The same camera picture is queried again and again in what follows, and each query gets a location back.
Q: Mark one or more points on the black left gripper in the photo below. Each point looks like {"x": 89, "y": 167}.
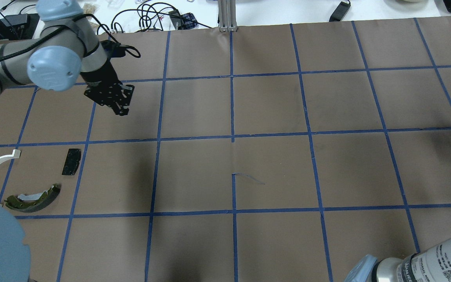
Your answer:
{"x": 100, "y": 79}

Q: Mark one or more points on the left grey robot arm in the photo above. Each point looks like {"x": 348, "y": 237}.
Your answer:
{"x": 67, "y": 49}

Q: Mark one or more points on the dark grey brake pad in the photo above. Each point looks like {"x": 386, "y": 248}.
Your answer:
{"x": 72, "y": 161}

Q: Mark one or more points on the olive curved brake shoe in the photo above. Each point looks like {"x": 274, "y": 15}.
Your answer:
{"x": 35, "y": 202}

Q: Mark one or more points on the black power adapter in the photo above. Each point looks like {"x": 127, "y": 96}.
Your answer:
{"x": 340, "y": 12}

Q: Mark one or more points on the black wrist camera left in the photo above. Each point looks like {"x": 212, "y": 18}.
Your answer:
{"x": 114, "y": 49}

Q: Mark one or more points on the aluminium frame post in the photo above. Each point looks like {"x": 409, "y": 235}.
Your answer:
{"x": 227, "y": 16}

